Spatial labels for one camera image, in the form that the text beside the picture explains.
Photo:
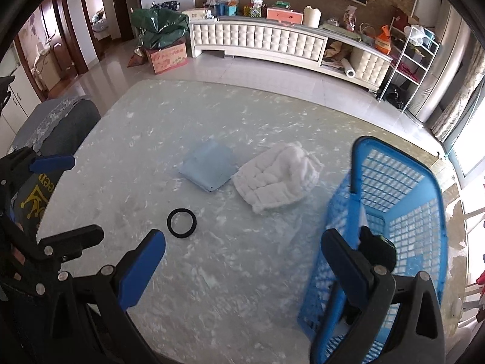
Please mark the white metal rack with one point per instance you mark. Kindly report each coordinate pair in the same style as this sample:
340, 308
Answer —
411, 58

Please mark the white padded television cabinet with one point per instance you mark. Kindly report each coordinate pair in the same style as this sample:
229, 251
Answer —
265, 40

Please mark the grey chair with lace cover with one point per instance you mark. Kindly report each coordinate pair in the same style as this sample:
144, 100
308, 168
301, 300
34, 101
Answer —
68, 121

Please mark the black garment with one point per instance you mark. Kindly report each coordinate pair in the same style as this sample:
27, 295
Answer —
379, 250

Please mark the white paper roll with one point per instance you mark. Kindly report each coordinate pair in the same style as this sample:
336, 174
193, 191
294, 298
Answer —
348, 69

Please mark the white fluffy cloth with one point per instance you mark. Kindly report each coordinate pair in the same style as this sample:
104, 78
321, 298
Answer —
276, 178

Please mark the light blue folded cloth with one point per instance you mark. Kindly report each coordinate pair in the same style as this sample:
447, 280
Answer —
208, 167

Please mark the blue plastic basket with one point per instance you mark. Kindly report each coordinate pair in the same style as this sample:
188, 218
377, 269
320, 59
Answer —
358, 167

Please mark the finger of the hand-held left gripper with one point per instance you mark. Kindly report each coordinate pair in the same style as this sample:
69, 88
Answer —
51, 163
72, 239

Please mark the green plastic bag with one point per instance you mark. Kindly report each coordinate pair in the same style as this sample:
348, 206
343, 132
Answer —
159, 26

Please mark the patterned beige curtain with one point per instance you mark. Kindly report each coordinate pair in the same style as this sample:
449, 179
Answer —
462, 102

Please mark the black cloth with yellow print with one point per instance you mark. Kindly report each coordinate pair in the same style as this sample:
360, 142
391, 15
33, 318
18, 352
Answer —
32, 201

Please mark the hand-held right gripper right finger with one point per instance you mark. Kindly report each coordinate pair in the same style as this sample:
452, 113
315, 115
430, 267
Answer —
343, 269

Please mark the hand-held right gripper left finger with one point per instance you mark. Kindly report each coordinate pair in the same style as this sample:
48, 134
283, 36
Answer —
142, 269

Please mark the pink box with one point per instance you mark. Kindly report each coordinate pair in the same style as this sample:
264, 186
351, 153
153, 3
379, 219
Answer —
284, 16

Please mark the orange bag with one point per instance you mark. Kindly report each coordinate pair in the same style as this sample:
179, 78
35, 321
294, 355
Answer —
383, 41

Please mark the cream jar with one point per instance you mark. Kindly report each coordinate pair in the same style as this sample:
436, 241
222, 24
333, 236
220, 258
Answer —
312, 17

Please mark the white plastic bag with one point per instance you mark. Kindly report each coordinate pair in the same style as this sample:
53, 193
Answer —
418, 35

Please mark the brown wooden door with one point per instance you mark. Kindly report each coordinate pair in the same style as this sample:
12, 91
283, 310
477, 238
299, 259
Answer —
51, 41

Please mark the dark floral bag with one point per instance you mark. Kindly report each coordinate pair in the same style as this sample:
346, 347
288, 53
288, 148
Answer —
163, 6

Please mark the beige cloth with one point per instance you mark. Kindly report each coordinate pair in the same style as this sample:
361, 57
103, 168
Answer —
336, 50

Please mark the black bag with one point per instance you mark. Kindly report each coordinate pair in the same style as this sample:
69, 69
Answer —
395, 96

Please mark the white tissue box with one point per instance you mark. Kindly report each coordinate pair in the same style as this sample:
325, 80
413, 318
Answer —
197, 15

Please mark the silver standing air conditioner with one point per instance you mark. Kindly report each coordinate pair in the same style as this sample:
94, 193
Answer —
443, 76

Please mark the printed cardboard box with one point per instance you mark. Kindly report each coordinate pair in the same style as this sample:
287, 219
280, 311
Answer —
168, 58

